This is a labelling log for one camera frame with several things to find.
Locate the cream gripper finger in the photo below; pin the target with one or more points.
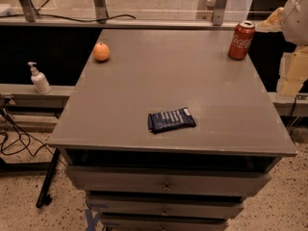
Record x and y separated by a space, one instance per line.
293 71
274 19

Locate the red coke can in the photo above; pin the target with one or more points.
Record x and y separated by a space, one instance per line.
242 37

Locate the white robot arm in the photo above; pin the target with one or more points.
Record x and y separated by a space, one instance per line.
292 21

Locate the dark blue snack packet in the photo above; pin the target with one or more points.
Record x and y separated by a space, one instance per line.
170 120

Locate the grey drawer cabinet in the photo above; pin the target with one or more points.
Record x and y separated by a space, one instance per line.
169 134

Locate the orange fruit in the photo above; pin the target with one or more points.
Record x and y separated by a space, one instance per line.
101 52

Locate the top grey drawer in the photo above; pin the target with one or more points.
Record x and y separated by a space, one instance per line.
155 180

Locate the grey drawer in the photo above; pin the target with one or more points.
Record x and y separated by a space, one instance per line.
129 223
191 206
155 180

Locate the bottom grey drawer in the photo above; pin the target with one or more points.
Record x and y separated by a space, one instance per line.
129 223

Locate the middle grey drawer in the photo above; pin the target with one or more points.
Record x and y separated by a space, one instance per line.
191 206

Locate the white pump soap bottle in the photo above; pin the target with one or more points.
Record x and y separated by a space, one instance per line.
39 79

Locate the black stand leg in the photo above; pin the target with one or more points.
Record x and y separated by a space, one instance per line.
44 197

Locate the right metal bracket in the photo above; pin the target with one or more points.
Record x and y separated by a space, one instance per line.
219 10

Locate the metal bracket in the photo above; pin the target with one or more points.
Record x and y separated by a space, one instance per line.
101 10
219 10
28 10

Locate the middle metal bracket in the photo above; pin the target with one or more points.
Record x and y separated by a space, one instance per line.
101 10

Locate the left metal bracket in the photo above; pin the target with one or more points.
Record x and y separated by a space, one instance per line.
28 10

